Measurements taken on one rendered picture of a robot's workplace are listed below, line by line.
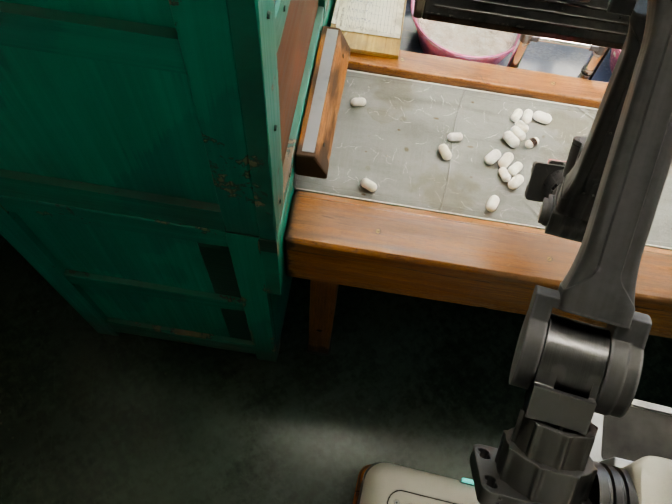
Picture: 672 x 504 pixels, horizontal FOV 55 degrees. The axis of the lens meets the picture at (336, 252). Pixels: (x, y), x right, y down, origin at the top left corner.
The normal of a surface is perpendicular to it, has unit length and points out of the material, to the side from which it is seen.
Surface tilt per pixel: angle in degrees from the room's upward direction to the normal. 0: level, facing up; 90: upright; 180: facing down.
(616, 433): 0
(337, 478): 0
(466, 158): 0
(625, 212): 35
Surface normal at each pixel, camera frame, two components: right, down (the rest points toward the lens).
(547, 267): 0.05, -0.40
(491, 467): 0.21, -0.95
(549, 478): -0.28, 0.16
